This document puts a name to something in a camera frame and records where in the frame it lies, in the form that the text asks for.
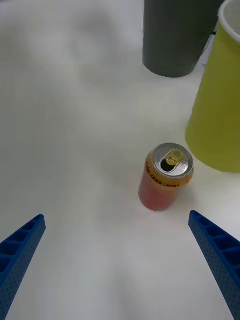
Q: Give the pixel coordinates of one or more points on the red and gold drink can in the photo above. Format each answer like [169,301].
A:
[160,190]

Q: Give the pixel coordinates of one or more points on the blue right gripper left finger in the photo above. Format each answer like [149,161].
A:
[17,252]

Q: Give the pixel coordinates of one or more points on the yellow-green plastic waste bin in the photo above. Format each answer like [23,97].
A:
[217,112]

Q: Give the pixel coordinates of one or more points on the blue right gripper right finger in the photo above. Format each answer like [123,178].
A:
[220,252]

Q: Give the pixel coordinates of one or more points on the grey plastic waste bin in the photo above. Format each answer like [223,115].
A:
[175,37]

